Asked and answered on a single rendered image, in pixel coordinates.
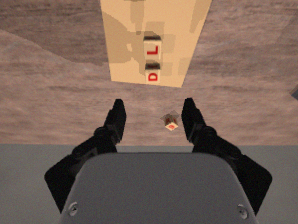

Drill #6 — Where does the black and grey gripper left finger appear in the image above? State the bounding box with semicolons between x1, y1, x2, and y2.
44;99;127;213

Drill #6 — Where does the tan flat mat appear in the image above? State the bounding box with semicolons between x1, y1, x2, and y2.
100;0;212;87

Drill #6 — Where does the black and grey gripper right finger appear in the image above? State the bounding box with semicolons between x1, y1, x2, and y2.
181;98;273;216

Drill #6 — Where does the beige block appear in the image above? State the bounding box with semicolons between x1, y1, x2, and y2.
143;36;162;60
164;115;178;130
145;63;161;84

